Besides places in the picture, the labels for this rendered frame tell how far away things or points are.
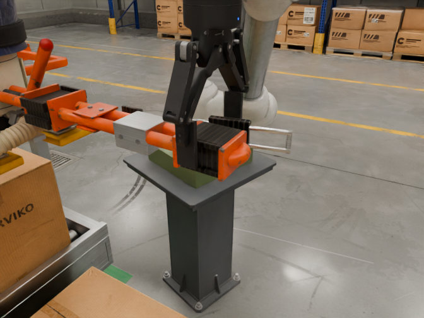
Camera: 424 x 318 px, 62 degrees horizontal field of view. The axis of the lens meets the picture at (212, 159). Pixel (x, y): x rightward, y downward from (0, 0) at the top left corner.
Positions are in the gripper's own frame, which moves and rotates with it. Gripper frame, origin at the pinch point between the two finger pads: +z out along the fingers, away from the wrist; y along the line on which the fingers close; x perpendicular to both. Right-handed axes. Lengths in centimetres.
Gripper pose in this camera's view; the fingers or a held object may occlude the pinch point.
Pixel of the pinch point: (212, 141)
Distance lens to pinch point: 53.9
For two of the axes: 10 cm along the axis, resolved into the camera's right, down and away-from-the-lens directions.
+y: -5.1, 4.1, -7.6
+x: 8.6, 2.4, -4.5
